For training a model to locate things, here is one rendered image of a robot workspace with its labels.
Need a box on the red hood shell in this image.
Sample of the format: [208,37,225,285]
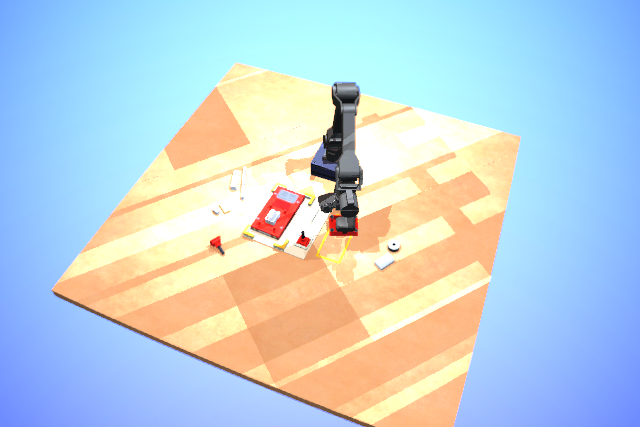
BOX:
[329,215,358,236]

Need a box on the light grey rectangular bar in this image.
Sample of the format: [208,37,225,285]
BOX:
[230,170,239,190]

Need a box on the black toy tyre with white hub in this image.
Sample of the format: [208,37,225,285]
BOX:
[388,240,401,253]

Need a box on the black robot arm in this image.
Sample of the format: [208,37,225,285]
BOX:
[318,83,363,218]

